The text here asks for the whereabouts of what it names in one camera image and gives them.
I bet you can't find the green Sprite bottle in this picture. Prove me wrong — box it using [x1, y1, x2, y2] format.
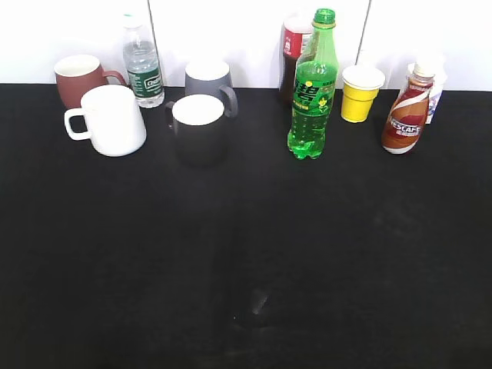
[288, 8, 339, 160]

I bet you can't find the white ceramic mug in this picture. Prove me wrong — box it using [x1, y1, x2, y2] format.
[64, 85, 147, 157]

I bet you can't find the black ceramic mug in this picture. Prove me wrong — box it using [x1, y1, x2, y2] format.
[165, 94, 228, 167]

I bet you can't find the cola bottle red label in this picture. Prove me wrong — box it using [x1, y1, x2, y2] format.
[279, 12, 313, 105]

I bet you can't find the yellow paper cup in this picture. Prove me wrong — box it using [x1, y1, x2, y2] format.
[341, 65, 385, 123]

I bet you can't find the grey ceramic mug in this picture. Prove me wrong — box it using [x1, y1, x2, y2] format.
[184, 59, 238, 118]

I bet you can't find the dark red ceramic mug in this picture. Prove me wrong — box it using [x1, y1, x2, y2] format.
[54, 55, 127, 109]

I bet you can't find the brown Nescafe coffee bottle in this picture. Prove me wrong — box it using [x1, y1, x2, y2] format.
[381, 58, 436, 155]

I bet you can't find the white small drink bottle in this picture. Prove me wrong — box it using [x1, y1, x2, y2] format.
[417, 52, 447, 125]

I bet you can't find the clear water bottle green label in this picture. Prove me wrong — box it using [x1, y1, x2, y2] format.
[123, 12, 165, 108]

